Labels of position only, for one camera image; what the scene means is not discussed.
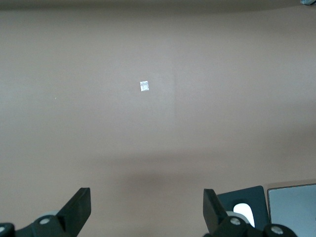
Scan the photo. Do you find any white computer mouse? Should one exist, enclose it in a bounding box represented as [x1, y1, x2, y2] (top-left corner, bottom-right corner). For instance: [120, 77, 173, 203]
[233, 202, 255, 227]

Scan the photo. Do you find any black mouse pad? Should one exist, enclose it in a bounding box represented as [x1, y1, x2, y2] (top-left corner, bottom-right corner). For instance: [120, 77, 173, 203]
[216, 185, 270, 237]

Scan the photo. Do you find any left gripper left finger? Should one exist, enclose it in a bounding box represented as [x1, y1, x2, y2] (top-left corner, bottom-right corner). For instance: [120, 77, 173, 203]
[0, 187, 91, 237]

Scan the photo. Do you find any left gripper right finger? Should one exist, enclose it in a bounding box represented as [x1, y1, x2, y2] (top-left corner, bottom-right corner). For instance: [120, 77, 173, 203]
[202, 189, 297, 237]

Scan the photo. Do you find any silver closed laptop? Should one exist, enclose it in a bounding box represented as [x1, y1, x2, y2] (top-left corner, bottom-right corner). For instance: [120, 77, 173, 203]
[267, 183, 316, 237]

